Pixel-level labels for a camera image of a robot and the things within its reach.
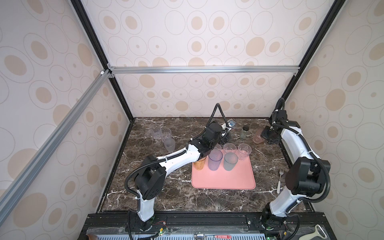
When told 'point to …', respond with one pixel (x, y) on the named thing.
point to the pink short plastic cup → (258, 138)
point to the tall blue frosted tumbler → (214, 158)
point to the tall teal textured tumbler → (230, 160)
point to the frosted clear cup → (169, 143)
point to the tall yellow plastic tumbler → (199, 164)
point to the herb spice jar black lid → (245, 128)
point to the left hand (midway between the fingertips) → (228, 123)
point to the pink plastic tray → (242, 178)
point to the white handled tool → (319, 232)
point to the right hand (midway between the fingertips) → (266, 135)
